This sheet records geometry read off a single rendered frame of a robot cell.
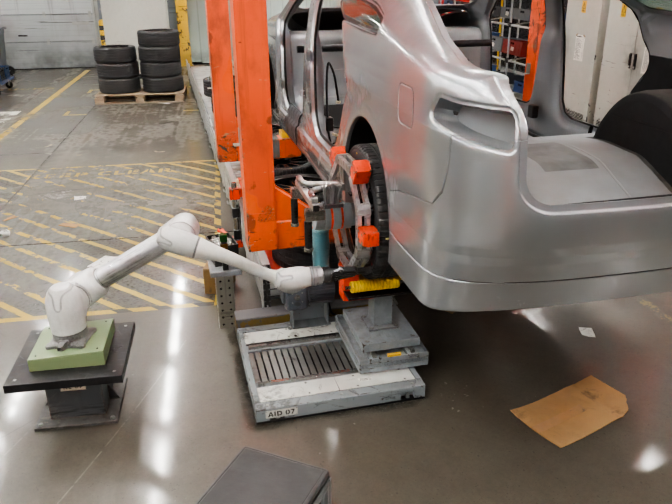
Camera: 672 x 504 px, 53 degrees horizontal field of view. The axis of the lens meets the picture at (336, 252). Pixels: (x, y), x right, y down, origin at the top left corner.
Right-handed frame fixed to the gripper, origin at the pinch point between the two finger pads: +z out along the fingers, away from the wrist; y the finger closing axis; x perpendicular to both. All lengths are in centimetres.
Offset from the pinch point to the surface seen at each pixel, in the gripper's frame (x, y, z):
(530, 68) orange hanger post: 222, -151, 227
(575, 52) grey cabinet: 357, -304, 402
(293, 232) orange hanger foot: 44, -47, -22
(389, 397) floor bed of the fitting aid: -56, -29, 8
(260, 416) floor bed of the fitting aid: -55, -29, -55
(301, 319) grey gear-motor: 4, -81, -20
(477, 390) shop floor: -59, -32, 54
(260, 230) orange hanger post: 46, -45, -40
